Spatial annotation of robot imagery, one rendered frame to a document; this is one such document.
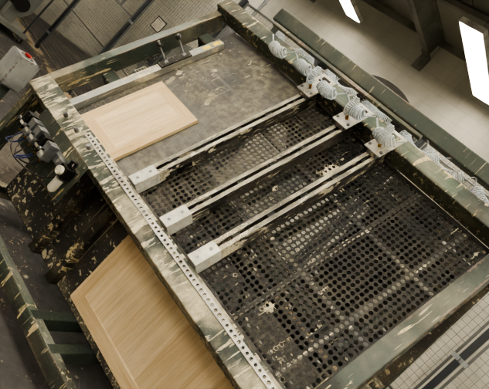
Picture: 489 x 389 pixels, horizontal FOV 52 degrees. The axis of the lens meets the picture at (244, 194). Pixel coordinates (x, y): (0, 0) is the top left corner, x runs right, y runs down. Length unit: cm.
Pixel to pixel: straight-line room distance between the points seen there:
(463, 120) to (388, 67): 146
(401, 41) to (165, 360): 688
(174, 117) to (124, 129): 26
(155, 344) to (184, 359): 16
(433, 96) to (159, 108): 555
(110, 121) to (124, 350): 113
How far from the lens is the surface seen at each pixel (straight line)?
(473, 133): 736
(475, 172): 289
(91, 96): 279
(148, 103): 272
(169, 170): 233
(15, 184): 317
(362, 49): 847
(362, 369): 191
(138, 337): 237
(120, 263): 248
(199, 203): 220
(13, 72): 278
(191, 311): 194
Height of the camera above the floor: 148
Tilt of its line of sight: 6 degrees down
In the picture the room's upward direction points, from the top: 44 degrees clockwise
